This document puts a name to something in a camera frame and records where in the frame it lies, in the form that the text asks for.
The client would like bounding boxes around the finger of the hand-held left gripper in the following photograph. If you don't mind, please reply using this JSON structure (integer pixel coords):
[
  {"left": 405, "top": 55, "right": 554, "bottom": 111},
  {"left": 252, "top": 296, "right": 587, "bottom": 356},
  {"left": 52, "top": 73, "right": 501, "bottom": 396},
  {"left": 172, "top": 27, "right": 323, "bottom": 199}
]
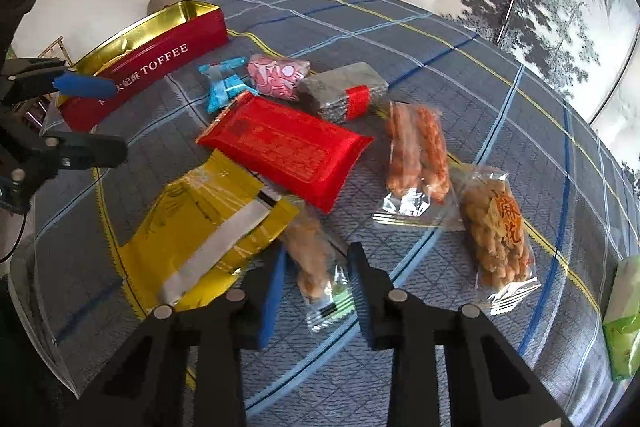
[
  {"left": 0, "top": 107, "right": 128, "bottom": 195},
  {"left": 0, "top": 58, "right": 115, "bottom": 104}
]

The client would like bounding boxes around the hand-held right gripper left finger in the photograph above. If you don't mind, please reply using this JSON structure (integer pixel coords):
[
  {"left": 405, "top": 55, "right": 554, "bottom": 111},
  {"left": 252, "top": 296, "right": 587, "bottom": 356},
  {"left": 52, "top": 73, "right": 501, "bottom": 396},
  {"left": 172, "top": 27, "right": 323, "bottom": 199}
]
[{"left": 65, "top": 243, "right": 288, "bottom": 427}]

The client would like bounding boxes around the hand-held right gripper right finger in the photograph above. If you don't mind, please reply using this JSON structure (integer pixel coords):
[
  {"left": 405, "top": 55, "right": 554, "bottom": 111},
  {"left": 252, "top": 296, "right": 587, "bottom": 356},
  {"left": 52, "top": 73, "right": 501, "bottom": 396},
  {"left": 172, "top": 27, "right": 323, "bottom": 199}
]
[{"left": 346, "top": 241, "right": 576, "bottom": 427}]

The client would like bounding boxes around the small clear pastry packet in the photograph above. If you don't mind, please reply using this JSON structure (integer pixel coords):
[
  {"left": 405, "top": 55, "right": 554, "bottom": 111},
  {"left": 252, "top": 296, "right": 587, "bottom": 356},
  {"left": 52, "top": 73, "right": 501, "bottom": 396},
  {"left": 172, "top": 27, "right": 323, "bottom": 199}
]
[{"left": 280, "top": 207, "right": 353, "bottom": 334}]

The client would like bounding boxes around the red tin box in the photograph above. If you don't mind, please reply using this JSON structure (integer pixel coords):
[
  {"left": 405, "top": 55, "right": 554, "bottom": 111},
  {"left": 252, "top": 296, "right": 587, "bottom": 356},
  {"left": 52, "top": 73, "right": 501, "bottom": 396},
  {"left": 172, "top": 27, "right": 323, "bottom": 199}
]
[{"left": 59, "top": 0, "right": 228, "bottom": 132}]

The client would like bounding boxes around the yellow snack packet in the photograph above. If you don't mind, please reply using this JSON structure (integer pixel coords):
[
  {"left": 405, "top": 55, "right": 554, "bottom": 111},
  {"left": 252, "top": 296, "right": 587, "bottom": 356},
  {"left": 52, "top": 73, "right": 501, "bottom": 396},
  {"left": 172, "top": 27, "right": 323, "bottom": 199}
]
[{"left": 117, "top": 149, "right": 301, "bottom": 313}]

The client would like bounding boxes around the blue candy packet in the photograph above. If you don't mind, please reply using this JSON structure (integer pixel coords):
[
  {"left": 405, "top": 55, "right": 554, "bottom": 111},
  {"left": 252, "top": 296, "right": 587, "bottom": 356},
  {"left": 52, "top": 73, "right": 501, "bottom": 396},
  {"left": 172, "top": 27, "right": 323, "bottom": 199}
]
[{"left": 198, "top": 57, "right": 260, "bottom": 114}]

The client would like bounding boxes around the fried twist snack packet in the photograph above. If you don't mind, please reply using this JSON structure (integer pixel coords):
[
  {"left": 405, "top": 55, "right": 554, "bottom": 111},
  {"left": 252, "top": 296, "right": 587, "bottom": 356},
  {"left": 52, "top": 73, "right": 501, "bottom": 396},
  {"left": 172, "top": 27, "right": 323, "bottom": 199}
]
[{"left": 457, "top": 164, "right": 543, "bottom": 317}]

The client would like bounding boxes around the clear packet of sausages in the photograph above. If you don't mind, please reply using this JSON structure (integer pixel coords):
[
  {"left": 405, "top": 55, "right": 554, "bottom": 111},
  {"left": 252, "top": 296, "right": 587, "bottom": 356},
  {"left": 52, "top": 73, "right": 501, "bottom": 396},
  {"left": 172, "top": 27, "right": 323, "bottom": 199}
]
[{"left": 372, "top": 101, "right": 463, "bottom": 230}]

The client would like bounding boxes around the red snack packet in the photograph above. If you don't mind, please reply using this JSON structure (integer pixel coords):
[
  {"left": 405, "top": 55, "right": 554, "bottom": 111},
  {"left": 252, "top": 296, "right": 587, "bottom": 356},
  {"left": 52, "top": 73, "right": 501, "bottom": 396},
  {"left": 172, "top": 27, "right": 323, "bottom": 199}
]
[{"left": 196, "top": 91, "right": 376, "bottom": 214}]

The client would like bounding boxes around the pink patterned snack packet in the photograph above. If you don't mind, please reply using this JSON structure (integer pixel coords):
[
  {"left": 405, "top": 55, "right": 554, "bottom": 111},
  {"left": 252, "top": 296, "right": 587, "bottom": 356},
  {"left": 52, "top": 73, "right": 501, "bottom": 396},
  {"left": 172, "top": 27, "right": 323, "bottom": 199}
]
[{"left": 246, "top": 54, "right": 311, "bottom": 102}]

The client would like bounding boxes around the grey snack block red label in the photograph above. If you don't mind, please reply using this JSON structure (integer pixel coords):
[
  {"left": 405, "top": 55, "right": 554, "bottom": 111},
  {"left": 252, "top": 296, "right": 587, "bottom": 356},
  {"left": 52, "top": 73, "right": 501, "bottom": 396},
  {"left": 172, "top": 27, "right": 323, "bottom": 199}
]
[{"left": 297, "top": 61, "right": 391, "bottom": 124}]

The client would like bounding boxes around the light wooden chair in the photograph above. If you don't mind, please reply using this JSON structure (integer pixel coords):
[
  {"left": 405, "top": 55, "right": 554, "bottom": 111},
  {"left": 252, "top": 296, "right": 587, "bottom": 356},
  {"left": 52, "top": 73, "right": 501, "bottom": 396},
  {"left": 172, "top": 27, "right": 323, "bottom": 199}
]
[{"left": 37, "top": 34, "right": 68, "bottom": 68}]

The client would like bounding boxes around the round grey disc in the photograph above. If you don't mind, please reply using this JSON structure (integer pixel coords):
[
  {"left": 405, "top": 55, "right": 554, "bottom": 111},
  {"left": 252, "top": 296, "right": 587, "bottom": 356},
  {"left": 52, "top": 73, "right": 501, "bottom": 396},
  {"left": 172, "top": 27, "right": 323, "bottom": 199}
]
[{"left": 146, "top": 0, "right": 187, "bottom": 15}]

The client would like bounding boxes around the blue plaid tablecloth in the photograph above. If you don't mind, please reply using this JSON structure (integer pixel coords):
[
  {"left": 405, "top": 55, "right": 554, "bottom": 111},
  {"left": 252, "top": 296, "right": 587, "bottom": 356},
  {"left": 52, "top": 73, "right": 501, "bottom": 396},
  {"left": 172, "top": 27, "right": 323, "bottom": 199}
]
[{"left": 10, "top": 0, "right": 640, "bottom": 427}]

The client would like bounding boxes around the green tissue pack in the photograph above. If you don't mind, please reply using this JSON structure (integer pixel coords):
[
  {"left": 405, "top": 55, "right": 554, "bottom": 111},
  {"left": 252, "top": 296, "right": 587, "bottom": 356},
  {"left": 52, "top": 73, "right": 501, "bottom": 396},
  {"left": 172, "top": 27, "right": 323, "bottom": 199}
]
[{"left": 602, "top": 254, "right": 640, "bottom": 383}]

